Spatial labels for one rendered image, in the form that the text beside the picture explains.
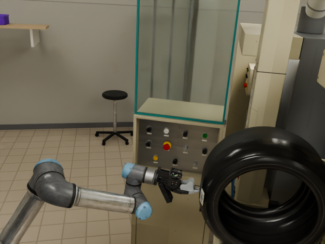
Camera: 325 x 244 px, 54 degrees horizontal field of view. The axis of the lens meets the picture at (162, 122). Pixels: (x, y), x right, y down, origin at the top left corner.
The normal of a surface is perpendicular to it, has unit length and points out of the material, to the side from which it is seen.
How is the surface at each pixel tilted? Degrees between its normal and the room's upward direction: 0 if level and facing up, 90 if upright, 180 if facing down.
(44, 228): 0
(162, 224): 90
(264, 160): 80
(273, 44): 90
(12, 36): 90
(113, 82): 90
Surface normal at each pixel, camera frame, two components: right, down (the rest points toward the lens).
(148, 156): -0.19, 0.35
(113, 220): 0.05, -0.93
